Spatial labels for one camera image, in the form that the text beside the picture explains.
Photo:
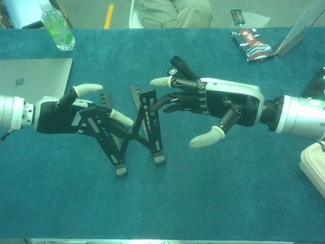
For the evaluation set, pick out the clear bottle with green label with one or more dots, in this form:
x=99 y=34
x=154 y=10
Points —
x=57 y=30

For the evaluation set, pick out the aluminium frame rail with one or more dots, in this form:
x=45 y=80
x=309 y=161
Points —
x=152 y=241

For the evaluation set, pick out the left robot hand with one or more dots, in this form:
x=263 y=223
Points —
x=56 y=119

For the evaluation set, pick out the beige food container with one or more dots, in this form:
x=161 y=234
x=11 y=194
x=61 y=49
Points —
x=314 y=162

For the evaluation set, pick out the white cardboard box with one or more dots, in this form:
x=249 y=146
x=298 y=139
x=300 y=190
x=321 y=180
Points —
x=15 y=10

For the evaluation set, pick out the white chair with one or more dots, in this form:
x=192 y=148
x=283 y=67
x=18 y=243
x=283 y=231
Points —
x=133 y=20

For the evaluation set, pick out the blue table cloth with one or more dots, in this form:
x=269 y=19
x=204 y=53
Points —
x=203 y=190

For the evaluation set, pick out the black stapler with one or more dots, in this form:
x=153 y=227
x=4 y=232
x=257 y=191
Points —
x=181 y=64

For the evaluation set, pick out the black smartphone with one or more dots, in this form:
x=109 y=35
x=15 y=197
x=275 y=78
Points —
x=237 y=16

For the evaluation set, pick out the black folding laptop stand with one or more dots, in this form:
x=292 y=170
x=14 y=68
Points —
x=149 y=119

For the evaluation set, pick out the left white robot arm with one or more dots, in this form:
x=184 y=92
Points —
x=10 y=111

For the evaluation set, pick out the silver laptop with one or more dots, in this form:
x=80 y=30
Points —
x=38 y=73

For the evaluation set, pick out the seated person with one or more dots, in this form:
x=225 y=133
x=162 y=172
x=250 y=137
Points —
x=165 y=12

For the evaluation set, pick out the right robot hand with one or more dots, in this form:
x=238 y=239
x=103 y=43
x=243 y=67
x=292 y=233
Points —
x=233 y=101

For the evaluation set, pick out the dark printed palace box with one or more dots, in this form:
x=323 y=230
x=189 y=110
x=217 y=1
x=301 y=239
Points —
x=254 y=45

